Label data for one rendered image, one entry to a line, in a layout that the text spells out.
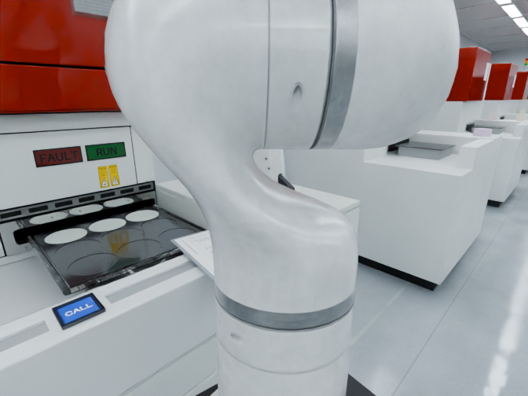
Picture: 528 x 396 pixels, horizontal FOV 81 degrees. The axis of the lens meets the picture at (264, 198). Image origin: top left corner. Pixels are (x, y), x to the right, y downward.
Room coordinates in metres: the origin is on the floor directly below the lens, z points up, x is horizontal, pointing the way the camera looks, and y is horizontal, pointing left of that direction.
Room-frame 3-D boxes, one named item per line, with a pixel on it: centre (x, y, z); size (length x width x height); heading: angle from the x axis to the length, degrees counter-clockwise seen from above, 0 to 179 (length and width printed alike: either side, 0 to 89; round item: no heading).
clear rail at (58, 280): (0.65, 0.52, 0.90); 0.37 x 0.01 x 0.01; 45
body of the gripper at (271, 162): (0.66, 0.00, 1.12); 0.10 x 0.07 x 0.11; 45
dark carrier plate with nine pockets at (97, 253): (0.78, 0.39, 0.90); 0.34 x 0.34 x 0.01; 45
